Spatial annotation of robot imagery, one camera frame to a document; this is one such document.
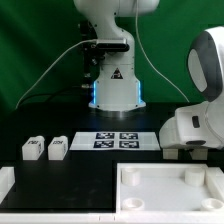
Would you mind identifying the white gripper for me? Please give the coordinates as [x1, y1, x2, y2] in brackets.
[159, 101, 224, 149]

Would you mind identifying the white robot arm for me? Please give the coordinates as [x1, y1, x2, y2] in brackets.
[73, 0, 224, 149]

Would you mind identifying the white sheet with markers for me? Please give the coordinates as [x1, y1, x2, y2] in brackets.
[70, 132, 160, 151]

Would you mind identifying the white obstacle right bracket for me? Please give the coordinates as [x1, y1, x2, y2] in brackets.
[205, 167, 224, 202]

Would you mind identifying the white obstacle bracket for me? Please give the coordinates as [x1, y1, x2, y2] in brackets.
[0, 167, 15, 204]
[205, 167, 224, 202]

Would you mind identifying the black camera on stand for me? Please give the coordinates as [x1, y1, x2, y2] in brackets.
[78, 20, 130, 88]

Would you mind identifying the black cable on table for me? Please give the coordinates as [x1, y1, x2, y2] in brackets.
[19, 85, 93, 108]

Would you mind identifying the white camera cable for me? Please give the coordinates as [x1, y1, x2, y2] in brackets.
[14, 39, 98, 110]

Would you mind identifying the white obstacle left bracket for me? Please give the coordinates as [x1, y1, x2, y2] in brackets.
[0, 167, 15, 204]

